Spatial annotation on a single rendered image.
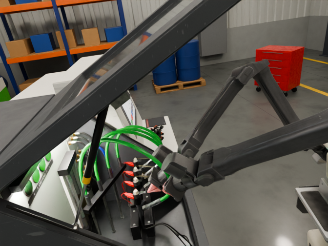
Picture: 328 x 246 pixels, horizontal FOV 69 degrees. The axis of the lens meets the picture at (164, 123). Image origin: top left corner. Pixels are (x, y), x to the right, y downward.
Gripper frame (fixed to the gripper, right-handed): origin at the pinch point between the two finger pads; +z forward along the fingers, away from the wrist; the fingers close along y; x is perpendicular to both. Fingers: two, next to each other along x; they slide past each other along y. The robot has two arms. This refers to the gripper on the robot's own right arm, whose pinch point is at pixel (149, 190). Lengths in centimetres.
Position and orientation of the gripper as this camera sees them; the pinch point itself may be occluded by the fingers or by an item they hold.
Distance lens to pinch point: 105.2
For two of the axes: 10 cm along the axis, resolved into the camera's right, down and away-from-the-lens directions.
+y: -7.8, -6.0, -1.9
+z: -6.1, 6.6, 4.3
